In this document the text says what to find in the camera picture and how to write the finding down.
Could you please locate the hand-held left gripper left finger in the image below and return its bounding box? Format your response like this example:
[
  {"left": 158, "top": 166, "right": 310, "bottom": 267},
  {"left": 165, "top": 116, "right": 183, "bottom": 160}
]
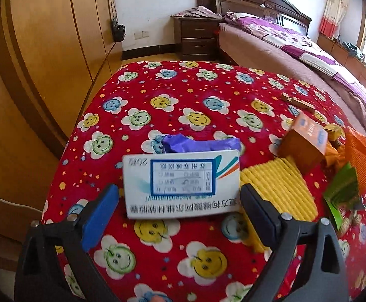
[{"left": 14, "top": 184, "right": 120, "bottom": 302}]

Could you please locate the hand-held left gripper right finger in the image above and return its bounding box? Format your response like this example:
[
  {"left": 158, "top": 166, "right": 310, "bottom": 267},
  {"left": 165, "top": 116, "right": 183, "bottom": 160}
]
[{"left": 240, "top": 183, "right": 350, "bottom": 302}]

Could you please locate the yellow ribbed foam sheet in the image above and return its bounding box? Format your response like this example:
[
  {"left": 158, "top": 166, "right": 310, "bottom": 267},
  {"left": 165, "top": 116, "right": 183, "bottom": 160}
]
[{"left": 240, "top": 157, "right": 317, "bottom": 254}]

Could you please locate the white medicine box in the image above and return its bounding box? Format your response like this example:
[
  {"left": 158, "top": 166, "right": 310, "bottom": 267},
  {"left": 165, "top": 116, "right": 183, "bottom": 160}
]
[{"left": 122, "top": 150, "right": 242, "bottom": 220}]

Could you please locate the purple plastic bag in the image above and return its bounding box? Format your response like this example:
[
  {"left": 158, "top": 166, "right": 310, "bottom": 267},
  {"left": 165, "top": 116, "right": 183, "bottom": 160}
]
[{"left": 161, "top": 134, "right": 242, "bottom": 155}]

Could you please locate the orange cardboard box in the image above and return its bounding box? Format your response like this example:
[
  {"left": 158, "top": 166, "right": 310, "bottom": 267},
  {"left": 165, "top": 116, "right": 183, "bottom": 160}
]
[{"left": 277, "top": 111, "right": 328, "bottom": 175}]

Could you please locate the green snack packet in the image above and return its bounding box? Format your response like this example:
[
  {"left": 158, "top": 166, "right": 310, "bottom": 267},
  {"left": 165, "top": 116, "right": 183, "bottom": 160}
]
[{"left": 323, "top": 163, "right": 364, "bottom": 230}]

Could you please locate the small yellow box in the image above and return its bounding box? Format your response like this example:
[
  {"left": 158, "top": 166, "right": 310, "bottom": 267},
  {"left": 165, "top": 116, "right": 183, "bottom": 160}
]
[{"left": 323, "top": 124, "right": 342, "bottom": 142}]

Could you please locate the orange textured packet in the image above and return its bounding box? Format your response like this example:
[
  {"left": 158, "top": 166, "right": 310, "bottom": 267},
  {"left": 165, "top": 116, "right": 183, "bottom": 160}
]
[{"left": 324, "top": 127, "right": 366, "bottom": 196}]

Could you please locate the red flower printed blanket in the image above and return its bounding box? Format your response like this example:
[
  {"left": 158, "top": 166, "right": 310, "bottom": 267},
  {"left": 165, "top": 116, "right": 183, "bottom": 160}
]
[{"left": 41, "top": 60, "right": 366, "bottom": 302}]

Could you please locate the wooden block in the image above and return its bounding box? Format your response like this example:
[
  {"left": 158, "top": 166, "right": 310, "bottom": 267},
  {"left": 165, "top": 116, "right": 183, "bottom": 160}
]
[{"left": 280, "top": 93, "right": 317, "bottom": 114}]

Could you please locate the bed with pink sheet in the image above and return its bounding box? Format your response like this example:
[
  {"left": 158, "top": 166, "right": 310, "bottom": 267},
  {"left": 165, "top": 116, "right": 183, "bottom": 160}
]
[{"left": 217, "top": 22, "right": 366, "bottom": 133}]

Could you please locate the purple patterned quilt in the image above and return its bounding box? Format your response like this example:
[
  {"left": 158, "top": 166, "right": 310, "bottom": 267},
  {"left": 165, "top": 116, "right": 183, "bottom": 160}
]
[{"left": 236, "top": 17, "right": 366, "bottom": 123}]

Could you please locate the long wooden cabinet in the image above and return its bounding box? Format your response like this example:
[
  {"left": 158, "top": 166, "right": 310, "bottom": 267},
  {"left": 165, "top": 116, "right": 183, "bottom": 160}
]
[{"left": 317, "top": 33, "right": 366, "bottom": 101}]

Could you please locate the dark wooden nightstand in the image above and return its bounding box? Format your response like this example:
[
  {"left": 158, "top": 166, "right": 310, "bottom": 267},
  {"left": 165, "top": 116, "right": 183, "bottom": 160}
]
[{"left": 173, "top": 16, "right": 224, "bottom": 61}]

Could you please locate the dark clothing heap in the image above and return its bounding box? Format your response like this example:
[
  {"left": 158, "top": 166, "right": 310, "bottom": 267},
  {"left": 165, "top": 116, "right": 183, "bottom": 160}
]
[{"left": 342, "top": 42, "right": 366, "bottom": 62}]

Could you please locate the black hanging bag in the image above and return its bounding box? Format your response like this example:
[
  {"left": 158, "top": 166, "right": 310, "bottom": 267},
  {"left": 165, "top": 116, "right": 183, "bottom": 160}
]
[{"left": 111, "top": 19, "right": 126, "bottom": 42}]

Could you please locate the wooden wardrobe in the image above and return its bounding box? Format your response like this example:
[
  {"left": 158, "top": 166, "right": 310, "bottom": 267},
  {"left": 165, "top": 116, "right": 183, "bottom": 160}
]
[{"left": 0, "top": 0, "right": 123, "bottom": 258}]

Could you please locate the purple and white pillow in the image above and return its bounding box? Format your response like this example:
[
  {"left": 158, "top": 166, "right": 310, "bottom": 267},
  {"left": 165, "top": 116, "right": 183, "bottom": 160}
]
[{"left": 225, "top": 12, "right": 275, "bottom": 26}]

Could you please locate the pile of folded clothes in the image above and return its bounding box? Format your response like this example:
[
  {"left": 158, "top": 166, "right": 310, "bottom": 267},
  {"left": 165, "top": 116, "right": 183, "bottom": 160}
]
[{"left": 170, "top": 6, "right": 223, "bottom": 19}]

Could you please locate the floral curtain with red hem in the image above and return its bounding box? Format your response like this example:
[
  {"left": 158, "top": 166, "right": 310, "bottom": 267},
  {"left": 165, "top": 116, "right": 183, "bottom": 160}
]
[{"left": 319, "top": 0, "right": 350, "bottom": 38}]

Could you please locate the white cable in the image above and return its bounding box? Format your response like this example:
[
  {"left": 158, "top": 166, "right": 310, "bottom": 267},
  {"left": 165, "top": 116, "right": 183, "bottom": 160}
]
[{"left": 0, "top": 192, "right": 42, "bottom": 214}]

